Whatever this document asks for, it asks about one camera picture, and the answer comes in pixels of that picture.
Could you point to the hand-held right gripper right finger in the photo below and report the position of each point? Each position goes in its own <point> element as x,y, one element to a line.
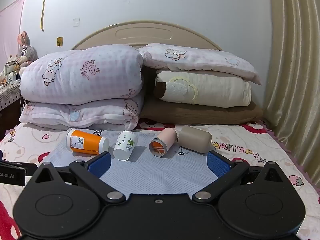
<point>218,164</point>

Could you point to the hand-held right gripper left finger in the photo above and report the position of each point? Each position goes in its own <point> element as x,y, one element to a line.
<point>101,165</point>

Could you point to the white paper cup green print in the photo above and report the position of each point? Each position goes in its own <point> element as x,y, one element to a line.
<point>125,145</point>

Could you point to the beige plastic cup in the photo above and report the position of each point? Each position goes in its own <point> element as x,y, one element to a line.
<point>195,138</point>

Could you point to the pink cup with orange inside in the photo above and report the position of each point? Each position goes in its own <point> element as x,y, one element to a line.
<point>165,138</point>

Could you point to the orange bottle with white cap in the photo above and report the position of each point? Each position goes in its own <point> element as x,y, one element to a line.
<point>86,143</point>

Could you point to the printed cartoon bedsheet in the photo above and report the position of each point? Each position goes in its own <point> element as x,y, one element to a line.
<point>262,150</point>

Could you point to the brown pillow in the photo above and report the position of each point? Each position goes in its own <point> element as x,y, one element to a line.
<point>200,113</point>

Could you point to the light blue patterned mat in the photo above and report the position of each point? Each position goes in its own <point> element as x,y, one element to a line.
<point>160,172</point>

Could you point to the cream folded blanket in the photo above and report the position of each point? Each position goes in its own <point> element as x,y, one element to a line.
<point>215,90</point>

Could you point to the bedside table with patterned cloth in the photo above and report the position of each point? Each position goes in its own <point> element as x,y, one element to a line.
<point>8,96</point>

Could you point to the pink checked folded quilt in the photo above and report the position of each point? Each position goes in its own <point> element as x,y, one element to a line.
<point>80,85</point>

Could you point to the white desk appliance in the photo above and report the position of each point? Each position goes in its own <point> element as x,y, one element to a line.
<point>10,71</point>

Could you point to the pink checked pillow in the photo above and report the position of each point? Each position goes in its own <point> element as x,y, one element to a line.
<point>197,57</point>

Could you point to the grey pink plush rabbit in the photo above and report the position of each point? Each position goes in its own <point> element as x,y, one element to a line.
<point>25,52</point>

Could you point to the cream striped curtain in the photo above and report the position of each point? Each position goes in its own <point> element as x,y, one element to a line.
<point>295,67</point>

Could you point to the beige bed headboard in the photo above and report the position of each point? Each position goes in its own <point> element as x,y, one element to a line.
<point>140,33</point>

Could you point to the yellow tape strip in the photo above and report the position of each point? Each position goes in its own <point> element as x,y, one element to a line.
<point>45,5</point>

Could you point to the yellow wall sticker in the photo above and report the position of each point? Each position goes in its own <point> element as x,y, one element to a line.
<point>60,41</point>

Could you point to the pink wall cloth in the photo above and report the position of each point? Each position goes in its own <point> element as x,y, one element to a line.
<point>11,32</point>

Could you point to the white wall socket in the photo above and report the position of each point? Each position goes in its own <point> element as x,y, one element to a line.
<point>76,22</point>

